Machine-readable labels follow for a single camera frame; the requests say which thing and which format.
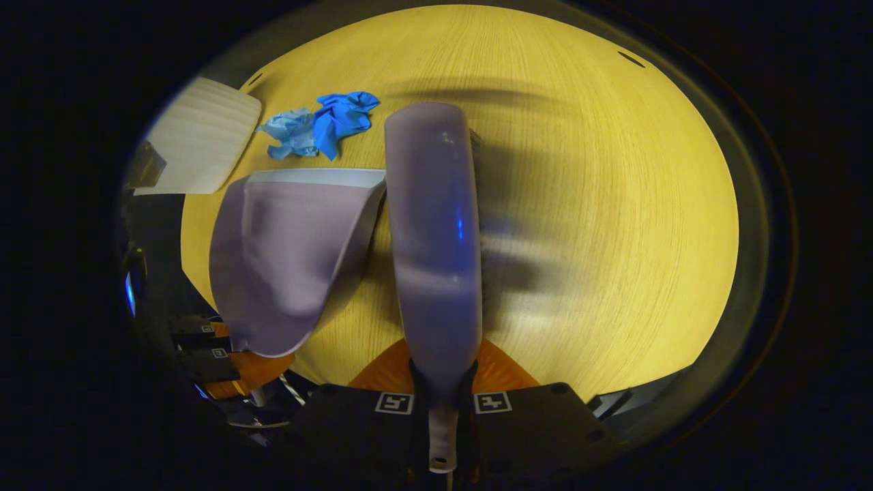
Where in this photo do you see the black desk edge rail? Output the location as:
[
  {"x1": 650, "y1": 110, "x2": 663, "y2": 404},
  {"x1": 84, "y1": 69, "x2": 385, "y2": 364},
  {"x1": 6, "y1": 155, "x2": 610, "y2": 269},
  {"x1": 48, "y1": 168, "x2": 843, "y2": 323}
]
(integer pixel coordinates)
[{"x1": 590, "y1": 387, "x2": 638, "y2": 418}]

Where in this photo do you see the light blue paper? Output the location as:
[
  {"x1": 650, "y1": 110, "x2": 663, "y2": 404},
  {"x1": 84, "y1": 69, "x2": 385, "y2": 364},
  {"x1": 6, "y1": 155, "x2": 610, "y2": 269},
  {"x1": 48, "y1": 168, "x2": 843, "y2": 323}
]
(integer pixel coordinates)
[{"x1": 256, "y1": 108, "x2": 320, "y2": 160}]

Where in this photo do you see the wooden desktop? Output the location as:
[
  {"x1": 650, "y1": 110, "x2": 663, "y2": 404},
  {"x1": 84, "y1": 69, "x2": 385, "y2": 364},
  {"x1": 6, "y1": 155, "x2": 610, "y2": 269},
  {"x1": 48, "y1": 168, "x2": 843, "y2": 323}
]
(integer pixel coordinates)
[{"x1": 181, "y1": 3, "x2": 741, "y2": 403}]

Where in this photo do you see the dark blue paper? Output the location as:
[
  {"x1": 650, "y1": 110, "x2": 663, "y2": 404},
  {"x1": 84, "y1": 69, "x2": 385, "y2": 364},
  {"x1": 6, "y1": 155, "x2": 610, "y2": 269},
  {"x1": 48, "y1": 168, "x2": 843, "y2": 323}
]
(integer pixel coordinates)
[{"x1": 312, "y1": 91, "x2": 381, "y2": 162}]

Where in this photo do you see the small pale pink broom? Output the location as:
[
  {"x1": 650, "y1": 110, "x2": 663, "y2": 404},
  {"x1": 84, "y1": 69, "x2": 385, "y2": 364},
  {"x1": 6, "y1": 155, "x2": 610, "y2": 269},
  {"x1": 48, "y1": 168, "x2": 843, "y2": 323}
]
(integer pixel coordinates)
[{"x1": 384, "y1": 102, "x2": 484, "y2": 474}]

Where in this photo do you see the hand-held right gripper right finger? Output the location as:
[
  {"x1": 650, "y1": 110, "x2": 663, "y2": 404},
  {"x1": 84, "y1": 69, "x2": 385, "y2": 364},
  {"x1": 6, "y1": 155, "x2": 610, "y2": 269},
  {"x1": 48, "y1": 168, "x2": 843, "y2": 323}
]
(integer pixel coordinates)
[{"x1": 464, "y1": 339, "x2": 618, "y2": 478}]

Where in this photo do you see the white ribbed garbage bin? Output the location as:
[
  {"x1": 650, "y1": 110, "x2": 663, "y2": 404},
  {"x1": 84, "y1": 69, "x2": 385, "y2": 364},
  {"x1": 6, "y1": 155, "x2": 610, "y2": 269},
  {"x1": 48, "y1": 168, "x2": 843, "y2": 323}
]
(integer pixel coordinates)
[{"x1": 134, "y1": 76, "x2": 263, "y2": 196}]

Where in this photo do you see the pale pink dustpan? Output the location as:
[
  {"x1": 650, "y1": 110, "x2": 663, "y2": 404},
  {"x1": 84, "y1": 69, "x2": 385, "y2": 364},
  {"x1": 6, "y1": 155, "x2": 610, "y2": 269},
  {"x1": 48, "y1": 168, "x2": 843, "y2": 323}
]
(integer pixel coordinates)
[{"x1": 209, "y1": 168, "x2": 388, "y2": 358}]

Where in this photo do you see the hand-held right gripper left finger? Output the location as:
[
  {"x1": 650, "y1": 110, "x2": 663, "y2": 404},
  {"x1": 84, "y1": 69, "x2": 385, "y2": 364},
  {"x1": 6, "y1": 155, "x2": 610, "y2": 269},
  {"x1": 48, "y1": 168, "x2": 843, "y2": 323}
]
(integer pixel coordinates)
[{"x1": 290, "y1": 339, "x2": 427, "y2": 478}]

